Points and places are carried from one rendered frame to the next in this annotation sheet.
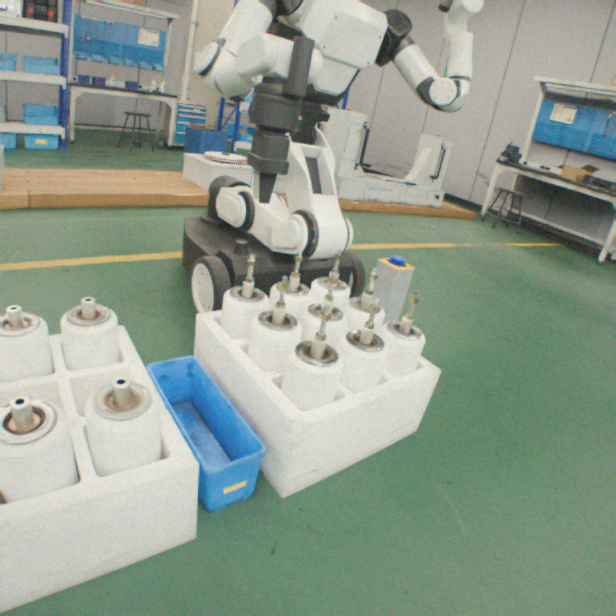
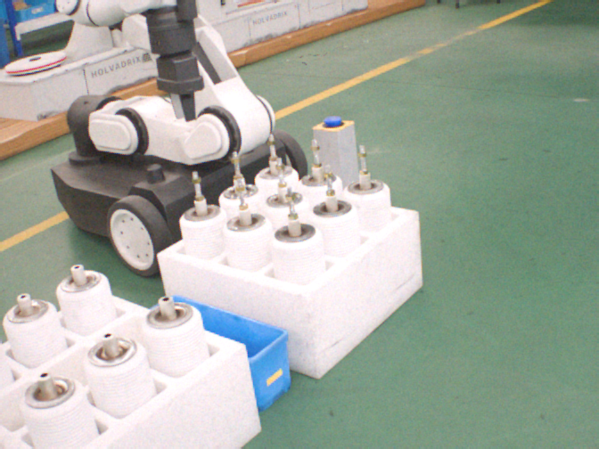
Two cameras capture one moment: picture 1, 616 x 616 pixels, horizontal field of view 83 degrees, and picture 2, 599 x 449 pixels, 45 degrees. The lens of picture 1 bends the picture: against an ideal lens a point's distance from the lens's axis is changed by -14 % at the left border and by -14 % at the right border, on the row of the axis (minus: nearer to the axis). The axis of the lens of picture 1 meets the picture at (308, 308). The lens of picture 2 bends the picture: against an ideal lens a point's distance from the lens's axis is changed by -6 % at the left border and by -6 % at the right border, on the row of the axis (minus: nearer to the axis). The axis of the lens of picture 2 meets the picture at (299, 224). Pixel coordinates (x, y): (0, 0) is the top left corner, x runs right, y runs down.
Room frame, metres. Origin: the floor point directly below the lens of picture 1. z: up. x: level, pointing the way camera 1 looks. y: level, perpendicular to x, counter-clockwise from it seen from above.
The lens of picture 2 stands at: (-0.66, 0.12, 0.82)
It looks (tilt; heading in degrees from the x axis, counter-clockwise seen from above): 24 degrees down; 353
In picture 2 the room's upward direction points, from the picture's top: 7 degrees counter-clockwise
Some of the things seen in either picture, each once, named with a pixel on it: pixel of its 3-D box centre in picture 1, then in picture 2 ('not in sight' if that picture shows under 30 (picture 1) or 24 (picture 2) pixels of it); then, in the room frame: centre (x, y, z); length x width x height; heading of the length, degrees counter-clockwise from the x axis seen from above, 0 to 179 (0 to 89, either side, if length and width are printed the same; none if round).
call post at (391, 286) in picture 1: (381, 317); (340, 188); (1.00, -0.20, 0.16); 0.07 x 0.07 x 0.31; 42
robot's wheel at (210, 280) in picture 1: (209, 290); (139, 235); (1.06, 0.30, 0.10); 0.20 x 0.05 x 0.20; 41
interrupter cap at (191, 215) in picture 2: (247, 294); (201, 213); (0.75, 0.13, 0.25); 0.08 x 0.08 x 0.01
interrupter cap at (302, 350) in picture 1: (316, 353); (295, 233); (0.58, -0.03, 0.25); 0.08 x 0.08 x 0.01
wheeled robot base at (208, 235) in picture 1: (252, 233); (148, 154); (1.42, 0.26, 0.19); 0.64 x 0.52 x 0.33; 41
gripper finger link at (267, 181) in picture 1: (266, 187); (189, 105); (0.73, 0.12, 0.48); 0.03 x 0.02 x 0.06; 117
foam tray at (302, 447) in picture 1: (310, 376); (294, 271); (0.75, -0.04, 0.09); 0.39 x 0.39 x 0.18; 42
